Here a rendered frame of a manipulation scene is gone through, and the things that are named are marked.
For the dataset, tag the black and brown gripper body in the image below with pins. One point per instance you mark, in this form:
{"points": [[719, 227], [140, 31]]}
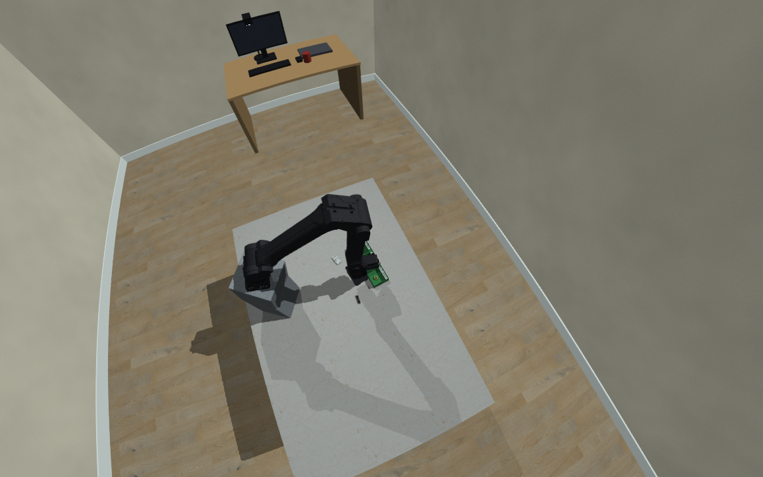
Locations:
{"points": [[356, 277]]}

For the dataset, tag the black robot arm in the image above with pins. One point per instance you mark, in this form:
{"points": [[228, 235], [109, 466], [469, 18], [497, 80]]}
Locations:
{"points": [[260, 257]]}

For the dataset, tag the green rack of bins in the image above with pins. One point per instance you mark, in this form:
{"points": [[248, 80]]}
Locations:
{"points": [[379, 272]]}

